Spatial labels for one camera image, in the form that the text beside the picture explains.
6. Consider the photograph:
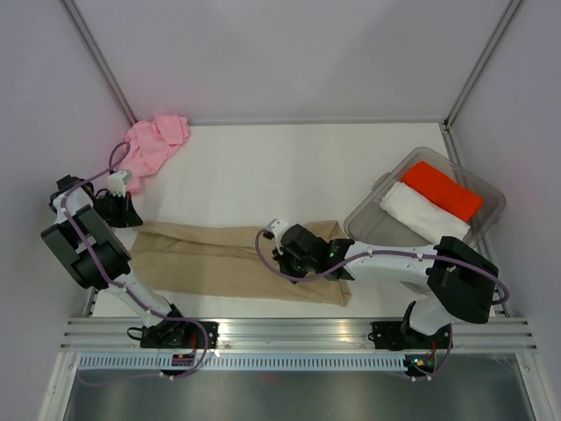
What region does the beige t shirt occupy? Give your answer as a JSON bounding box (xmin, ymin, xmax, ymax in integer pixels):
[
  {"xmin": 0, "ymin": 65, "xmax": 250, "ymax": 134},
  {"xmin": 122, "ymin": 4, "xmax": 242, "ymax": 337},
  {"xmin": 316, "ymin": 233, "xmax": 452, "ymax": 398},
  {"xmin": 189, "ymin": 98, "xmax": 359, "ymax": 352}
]
[{"xmin": 131, "ymin": 222, "xmax": 352, "ymax": 307}]

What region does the white t shirt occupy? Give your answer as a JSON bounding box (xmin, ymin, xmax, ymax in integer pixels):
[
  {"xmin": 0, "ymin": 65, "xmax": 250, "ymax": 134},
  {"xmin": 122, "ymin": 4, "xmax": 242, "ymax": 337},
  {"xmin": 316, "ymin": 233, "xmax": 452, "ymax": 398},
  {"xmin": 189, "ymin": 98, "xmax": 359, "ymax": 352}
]
[{"xmin": 380, "ymin": 182, "xmax": 470, "ymax": 244}]

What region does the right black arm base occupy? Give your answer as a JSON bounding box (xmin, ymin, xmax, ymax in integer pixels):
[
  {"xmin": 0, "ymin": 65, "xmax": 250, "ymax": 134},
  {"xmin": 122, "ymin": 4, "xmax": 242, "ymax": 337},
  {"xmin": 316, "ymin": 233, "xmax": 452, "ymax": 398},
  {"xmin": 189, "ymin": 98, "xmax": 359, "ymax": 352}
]
[{"xmin": 367, "ymin": 321, "xmax": 451, "ymax": 351}]

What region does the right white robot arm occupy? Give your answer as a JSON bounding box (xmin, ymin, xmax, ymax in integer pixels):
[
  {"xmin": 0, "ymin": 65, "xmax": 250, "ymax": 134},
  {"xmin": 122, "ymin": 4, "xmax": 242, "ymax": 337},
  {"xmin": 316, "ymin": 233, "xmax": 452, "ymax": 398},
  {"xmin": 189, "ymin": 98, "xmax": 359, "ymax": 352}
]
[{"xmin": 262, "ymin": 220, "xmax": 501, "ymax": 351}]

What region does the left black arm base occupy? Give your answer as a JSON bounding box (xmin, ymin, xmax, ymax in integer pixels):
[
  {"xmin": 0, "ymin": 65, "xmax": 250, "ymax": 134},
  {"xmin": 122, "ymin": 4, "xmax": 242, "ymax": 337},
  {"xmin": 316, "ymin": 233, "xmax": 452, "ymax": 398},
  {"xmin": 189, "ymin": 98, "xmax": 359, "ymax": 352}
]
[{"xmin": 126, "ymin": 321, "xmax": 219, "ymax": 351}]

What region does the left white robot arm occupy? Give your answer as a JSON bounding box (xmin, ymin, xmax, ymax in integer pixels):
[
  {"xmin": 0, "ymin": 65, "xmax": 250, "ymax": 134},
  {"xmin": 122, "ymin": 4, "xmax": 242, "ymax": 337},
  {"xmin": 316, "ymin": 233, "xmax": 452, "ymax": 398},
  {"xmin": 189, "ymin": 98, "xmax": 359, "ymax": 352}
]
[{"xmin": 41, "ymin": 171, "xmax": 191, "ymax": 347}]

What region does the clear grey plastic bin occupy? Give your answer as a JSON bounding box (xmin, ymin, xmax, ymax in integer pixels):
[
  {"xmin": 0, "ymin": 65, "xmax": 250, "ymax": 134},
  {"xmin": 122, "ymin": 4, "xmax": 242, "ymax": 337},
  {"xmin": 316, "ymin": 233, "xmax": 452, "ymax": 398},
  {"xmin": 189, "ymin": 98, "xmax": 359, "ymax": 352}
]
[{"xmin": 344, "ymin": 146, "xmax": 506, "ymax": 246}]

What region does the pink crumpled t shirt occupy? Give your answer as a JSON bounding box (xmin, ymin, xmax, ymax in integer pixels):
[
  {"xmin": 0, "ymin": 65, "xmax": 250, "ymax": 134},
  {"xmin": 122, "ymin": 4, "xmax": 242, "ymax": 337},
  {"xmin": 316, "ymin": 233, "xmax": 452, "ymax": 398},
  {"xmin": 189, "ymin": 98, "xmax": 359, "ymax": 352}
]
[{"xmin": 118, "ymin": 114, "xmax": 191, "ymax": 194}]

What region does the rolled orange t shirt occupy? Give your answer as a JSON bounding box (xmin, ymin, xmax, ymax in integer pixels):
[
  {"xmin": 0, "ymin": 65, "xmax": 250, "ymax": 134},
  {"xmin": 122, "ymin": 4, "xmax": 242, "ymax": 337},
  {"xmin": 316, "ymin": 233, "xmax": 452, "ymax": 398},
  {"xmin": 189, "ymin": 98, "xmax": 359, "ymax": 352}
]
[{"xmin": 401, "ymin": 161, "xmax": 484, "ymax": 223}]

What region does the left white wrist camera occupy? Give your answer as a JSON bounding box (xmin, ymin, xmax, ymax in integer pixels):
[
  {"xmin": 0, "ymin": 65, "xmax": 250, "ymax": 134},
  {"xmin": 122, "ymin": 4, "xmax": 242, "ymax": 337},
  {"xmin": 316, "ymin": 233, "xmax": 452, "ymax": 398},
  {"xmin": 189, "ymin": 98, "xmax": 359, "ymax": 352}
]
[{"xmin": 107, "ymin": 170, "xmax": 132, "ymax": 197}]

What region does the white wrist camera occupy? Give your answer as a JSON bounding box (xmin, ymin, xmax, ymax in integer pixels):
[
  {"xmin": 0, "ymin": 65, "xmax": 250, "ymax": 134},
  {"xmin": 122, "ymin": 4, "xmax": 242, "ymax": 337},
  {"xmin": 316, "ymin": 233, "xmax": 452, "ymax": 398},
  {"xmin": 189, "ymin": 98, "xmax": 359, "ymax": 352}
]
[
  {"xmin": 263, "ymin": 218, "xmax": 290, "ymax": 240},
  {"xmin": 107, "ymin": 170, "xmax": 132, "ymax": 197}
]

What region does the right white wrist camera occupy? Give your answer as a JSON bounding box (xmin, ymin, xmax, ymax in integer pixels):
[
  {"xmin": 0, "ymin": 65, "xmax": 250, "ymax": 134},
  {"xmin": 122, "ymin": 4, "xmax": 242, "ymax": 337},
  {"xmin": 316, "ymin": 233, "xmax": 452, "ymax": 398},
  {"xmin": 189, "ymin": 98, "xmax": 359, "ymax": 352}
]
[{"xmin": 263, "ymin": 218, "xmax": 290, "ymax": 240}]

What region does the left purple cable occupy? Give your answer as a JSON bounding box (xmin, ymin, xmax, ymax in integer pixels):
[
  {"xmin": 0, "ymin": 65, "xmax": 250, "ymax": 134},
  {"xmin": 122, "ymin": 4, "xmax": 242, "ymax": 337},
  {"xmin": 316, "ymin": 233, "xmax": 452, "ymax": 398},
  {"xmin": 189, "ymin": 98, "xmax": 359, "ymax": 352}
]
[{"xmin": 60, "ymin": 140, "xmax": 220, "ymax": 387}]

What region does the purple cable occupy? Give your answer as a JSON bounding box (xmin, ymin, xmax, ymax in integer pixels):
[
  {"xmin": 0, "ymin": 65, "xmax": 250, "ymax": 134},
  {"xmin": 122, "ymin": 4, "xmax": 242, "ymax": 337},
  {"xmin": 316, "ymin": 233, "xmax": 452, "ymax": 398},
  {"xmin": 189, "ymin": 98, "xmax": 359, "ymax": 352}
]
[
  {"xmin": 60, "ymin": 140, "xmax": 220, "ymax": 387},
  {"xmin": 254, "ymin": 228, "xmax": 512, "ymax": 382}
]

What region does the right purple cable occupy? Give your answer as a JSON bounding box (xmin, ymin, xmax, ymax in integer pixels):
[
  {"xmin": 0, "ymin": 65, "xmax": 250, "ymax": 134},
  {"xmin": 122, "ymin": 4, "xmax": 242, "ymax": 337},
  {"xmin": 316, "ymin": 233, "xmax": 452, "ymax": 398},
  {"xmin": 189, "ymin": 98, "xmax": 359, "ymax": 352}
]
[{"xmin": 254, "ymin": 228, "xmax": 512, "ymax": 382}]

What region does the aluminium front rail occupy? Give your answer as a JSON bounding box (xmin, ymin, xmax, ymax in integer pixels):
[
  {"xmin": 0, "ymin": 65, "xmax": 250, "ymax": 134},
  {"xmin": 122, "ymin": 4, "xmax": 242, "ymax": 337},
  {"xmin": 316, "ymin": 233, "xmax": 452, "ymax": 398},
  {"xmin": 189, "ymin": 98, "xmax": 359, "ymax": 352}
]
[{"xmin": 60, "ymin": 318, "xmax": 537, "ymax": 353}]

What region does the white slotted cable duct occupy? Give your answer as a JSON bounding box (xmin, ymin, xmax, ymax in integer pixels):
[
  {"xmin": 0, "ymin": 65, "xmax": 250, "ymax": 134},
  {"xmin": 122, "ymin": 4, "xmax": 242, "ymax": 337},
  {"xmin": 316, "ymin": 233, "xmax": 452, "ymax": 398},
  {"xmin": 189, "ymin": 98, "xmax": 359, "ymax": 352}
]
[{"xmin": 78, "ymin": 353, "xmax": 407, "ymax": 372}]

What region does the right aluminium frame post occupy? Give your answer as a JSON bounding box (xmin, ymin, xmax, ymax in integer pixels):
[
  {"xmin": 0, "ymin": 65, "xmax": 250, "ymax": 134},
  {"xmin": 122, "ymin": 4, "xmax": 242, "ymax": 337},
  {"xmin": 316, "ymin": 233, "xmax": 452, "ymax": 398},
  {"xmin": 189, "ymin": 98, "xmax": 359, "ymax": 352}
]
[{"xmin": 441, "ymin": 0, "xmax": 525, "ymax": 132}]

